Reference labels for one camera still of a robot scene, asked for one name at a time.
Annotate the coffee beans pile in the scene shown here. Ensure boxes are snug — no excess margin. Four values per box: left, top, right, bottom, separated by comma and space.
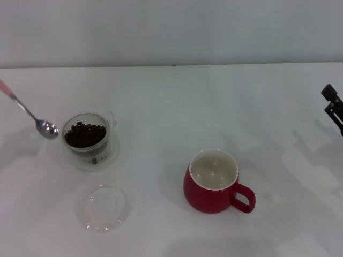
64, 122, 107, 148

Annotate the double-walled clear glass cup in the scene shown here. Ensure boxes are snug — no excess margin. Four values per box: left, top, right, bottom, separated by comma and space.
61, 110, 121, 172

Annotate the pink-handled metal spoon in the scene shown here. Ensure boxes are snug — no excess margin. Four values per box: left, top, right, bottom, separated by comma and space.
0, 79, 59, 140

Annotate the red ceramic mug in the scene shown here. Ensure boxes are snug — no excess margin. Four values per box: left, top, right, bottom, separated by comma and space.
183, 148, 256, 215

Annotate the clear glass lid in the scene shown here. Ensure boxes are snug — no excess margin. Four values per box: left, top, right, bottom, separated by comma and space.
77, 183, 131, 233

